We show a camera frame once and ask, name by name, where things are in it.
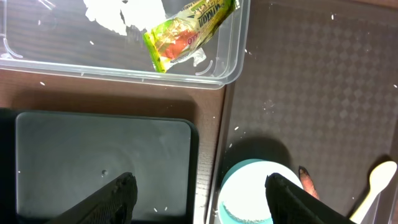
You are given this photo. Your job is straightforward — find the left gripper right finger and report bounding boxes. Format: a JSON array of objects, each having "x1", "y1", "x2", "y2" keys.
[{"x1": 265, "y1": 173, "x2": 354, "y2": 224}]

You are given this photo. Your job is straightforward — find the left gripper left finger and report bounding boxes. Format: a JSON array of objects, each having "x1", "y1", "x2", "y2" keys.
[{"x1": 46, "y1": 172, "x2": 138, "y2": 224}]

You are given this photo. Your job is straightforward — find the pale yellow plastic spoon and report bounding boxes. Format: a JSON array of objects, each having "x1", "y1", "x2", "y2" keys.
[{"x1": 349, "y1": 161, "x2": 397, "y2": 224}]

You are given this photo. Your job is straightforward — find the yellow green snack wrapper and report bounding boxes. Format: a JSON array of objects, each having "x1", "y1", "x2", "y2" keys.
[{"x1": 143, "y1": 0, "x2": 239, "y2": 73}]

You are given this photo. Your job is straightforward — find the white tissue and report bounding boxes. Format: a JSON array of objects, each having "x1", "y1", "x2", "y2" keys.
[{"x1": 84, "y1": 0, "x2": 166, "y2": 36}]

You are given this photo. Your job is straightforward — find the black waste bin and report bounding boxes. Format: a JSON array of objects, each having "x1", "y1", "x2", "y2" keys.
[{"x1": 1, "y1": 108, "x2": 199, "y2": 223}]

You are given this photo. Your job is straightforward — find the clear plastic waste bin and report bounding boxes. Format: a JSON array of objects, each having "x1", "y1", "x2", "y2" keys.
[{"x1": 1, "y1": 1, "x2": 250, "y2": 89}]

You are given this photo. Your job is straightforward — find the orange carrot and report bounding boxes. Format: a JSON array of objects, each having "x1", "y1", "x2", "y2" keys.
[{"x1": 298, "y1": 166, "x2": 320, "y2": 200}]

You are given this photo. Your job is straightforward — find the light blue rice bowl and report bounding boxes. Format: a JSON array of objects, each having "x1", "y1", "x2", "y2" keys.
[{"x1": 218, "y1": 159, "x2": 303, "y2": 224}]

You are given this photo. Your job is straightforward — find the dark brown serving tray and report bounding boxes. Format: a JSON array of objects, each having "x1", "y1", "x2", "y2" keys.
[{"x1": 205, "y1": 1, "x2": 397, "y2": 223}]

